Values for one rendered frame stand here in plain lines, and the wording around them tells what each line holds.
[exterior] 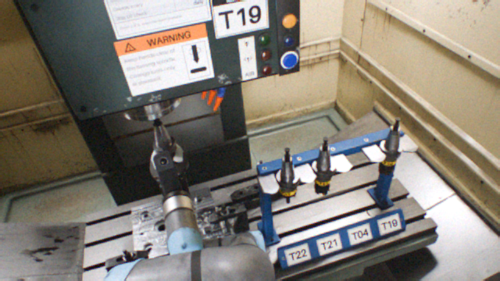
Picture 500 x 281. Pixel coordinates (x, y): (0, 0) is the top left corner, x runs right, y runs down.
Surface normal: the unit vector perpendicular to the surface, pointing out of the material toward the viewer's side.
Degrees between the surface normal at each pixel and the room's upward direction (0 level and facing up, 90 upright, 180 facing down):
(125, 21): 90
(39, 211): 0
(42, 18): 90
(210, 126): 90
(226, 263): 23
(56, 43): 90
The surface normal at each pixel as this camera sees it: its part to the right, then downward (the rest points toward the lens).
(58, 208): -0.09, -0.74
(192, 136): 0.27, 0.63
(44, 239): 0.31, -0.79
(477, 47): -0.95, 0.26
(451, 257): -0.47, -0.57
